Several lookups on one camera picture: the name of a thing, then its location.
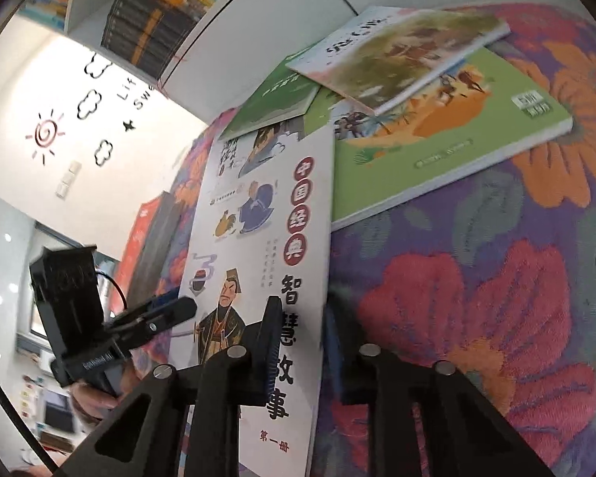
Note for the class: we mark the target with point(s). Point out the white book green landscape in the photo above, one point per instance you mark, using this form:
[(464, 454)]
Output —
[(402, 54)]

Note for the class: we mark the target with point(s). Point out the row of black books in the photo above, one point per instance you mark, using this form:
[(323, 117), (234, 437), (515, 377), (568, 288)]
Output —
[(144, 30)]

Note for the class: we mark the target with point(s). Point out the pink sun wall decal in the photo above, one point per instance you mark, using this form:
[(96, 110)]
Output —
[(44, 131)]

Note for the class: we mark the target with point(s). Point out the white book black-robed figure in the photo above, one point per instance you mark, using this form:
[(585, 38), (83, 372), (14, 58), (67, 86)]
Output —
[(258, 258)]

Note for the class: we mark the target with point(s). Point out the stack of books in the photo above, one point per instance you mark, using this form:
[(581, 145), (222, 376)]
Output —
[(154, 243)]

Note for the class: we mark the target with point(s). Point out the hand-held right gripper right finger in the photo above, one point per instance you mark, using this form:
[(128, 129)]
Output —
[(333, 348)]

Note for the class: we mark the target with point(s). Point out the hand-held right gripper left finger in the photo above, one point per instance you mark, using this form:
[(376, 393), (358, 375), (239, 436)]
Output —
[(271, 353)]

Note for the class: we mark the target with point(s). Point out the white light switch panel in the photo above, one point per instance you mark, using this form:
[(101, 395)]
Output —
[(67, 179)]

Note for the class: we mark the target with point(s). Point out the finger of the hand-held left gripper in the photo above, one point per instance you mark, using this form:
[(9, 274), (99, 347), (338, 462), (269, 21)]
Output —
[(171, 310), (161, 297)]

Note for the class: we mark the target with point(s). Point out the floral blanket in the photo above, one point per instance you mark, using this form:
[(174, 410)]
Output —
[(477, 308)]

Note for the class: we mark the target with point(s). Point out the black outline cloud decal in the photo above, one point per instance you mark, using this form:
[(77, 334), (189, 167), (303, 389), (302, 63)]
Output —
[(89, 117), (103, 163), (98, 76)]

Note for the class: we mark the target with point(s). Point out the white book mermaid figure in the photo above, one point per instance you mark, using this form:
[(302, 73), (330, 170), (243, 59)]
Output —
[(258, 146)]

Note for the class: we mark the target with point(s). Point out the dark green book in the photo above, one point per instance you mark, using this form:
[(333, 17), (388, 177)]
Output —
[(273, 94)]

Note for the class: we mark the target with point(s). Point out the black lettering wall decal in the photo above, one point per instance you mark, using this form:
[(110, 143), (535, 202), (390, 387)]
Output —
[(141, 93)]

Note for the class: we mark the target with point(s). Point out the light green book orange illustration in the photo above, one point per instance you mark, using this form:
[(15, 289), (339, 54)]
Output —
[(427, 159)]

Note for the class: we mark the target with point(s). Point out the white bookshelf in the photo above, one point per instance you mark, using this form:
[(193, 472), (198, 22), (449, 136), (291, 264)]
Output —
[(238, 44)]

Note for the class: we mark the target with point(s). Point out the person's left hand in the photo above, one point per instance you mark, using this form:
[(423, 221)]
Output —
[(94, 405)]

